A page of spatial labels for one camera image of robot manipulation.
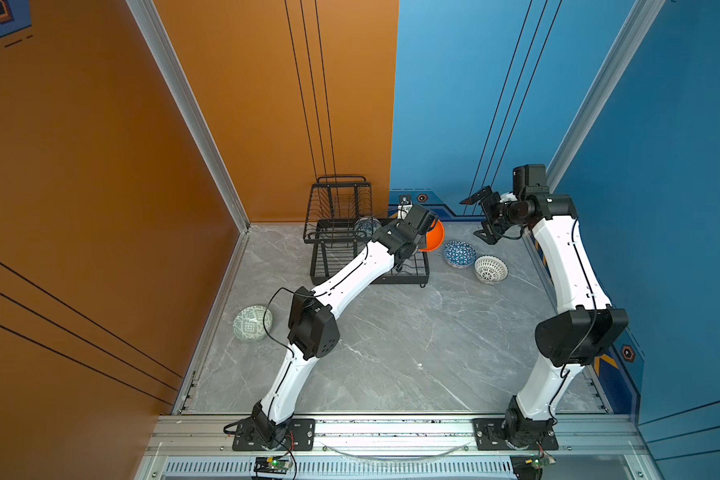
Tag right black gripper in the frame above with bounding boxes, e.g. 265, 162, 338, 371
457, 183, 522, 242

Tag plain orange bowl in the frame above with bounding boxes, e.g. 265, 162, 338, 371
419, 220, 445, 253

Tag blue floral bowl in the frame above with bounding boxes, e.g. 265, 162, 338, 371
353, 216, 382, 240

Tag black wire dish rack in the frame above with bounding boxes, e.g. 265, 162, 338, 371
303, 175, 430, 288

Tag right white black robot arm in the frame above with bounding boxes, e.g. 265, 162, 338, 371
463, 187, 629, 449

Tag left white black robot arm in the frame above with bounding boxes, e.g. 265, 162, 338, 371
251, 210, 436, 449

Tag dark blue patterned bowl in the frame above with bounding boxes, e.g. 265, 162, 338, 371
442, 240, 478, 268

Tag white brown striped bowl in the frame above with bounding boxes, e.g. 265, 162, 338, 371
474, 255, 509, 285

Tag green patterned bowl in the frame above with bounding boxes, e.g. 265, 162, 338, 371
232, 305, 273, 343

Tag right green circuit board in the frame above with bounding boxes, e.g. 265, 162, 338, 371
525, 453, 556, 470

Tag green circuit board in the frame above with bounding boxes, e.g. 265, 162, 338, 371
252, 456, 294, 479
525, 453, 556, 470

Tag left green circuit board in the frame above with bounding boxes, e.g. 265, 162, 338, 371
252, 456, 294, 479

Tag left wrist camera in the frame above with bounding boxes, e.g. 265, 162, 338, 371
398, 204, 437, 236

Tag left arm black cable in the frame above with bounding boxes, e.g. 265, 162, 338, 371
261, 286, 307, 352

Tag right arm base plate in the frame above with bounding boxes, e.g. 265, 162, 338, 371
472, 417, 559, 451

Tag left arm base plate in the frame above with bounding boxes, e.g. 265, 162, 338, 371
229, 417, 316, 452

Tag aluminium front rail frame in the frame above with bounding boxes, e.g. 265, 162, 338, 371
135, 412, 662, 479

